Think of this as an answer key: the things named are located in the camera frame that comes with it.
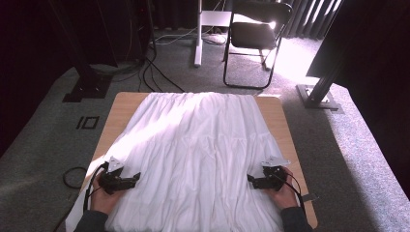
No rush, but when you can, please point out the person's left hand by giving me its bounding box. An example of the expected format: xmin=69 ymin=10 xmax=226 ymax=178
xmin=90 ymin=184 xmax=126 ymax=216

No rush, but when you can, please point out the person's right hand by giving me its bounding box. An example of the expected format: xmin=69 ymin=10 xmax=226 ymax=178
xmin=264 ymin=166 xmax=300 ymax=211

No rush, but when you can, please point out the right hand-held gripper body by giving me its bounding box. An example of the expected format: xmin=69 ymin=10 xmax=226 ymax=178
xmin=256 ymin=156 xmax=291 ymax=191

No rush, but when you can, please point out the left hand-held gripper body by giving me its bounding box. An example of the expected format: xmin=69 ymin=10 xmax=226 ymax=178
xmin=98 ymin=156 xmax=131 ymax=195

